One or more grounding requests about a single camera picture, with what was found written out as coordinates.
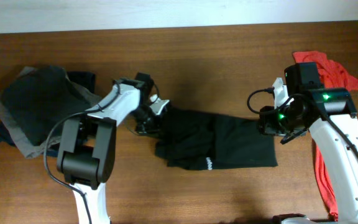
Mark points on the red shirt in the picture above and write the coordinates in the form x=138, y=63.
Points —
x=332, y=75

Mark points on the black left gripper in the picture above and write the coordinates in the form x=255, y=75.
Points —
x=152, y=130

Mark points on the light grey folded garment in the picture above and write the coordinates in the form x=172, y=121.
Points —
x=11, y=133

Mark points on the black shirt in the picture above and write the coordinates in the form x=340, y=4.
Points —
x=195, y=140

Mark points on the dark grey folded garment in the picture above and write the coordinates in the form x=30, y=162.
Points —
x=39, y=100

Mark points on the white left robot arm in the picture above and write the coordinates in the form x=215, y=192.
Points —
x=87, y=148

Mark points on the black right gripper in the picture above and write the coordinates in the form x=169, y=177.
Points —
x=267, y=125

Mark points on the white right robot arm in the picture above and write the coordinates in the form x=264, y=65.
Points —
x=330, y=116

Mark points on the navy folded garment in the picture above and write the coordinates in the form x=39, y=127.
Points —
x=86, y=79

